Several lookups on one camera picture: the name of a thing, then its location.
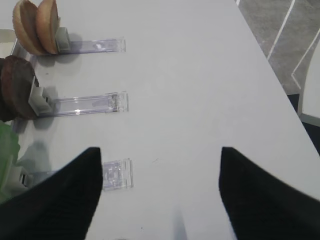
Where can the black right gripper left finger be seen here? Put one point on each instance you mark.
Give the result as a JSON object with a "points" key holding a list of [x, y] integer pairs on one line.
{"points": [[59, 208]]}

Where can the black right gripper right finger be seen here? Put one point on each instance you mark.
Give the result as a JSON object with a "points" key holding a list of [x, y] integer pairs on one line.
{"points": [[262, 207]]}

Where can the clear acrylic holder near lettuce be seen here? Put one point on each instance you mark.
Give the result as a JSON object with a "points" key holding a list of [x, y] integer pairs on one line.
{"points": [[16, 180]]}

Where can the green lettuce leaf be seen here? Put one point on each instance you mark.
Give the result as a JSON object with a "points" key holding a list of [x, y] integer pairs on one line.
{"points": [[9, 150]]}

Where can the rear dark meat patty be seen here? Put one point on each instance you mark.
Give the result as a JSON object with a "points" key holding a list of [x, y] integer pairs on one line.
{"points": [[7, 109]]}

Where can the clear acrylic holder near meat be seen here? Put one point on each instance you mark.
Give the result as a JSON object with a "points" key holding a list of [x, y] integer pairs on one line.
{"points": [[44, 106]]}

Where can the clear acrylic holder near bread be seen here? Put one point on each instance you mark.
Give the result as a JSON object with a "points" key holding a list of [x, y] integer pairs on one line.
{"points": [[67, 47]]}

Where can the front bread bun half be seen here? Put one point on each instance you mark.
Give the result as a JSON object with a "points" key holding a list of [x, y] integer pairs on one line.
{"points": [[47, 23]]}

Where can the white chair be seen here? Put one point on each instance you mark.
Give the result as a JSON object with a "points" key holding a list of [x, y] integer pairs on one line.
{"points": [[309, 100]]}

